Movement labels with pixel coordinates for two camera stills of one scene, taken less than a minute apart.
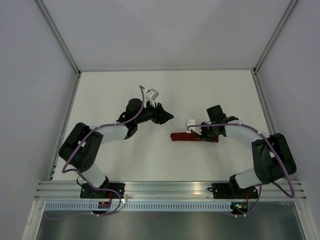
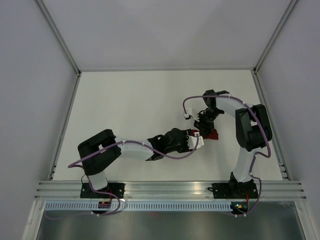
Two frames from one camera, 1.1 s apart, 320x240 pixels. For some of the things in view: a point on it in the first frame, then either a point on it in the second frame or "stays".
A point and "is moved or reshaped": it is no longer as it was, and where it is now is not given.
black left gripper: [160, 116] to [185, 149]
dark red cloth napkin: [185, 136] is moved or reshaped
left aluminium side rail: [57, 154] stays
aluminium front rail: [55, 190] stays
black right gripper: [202, 136] to [203, 128]
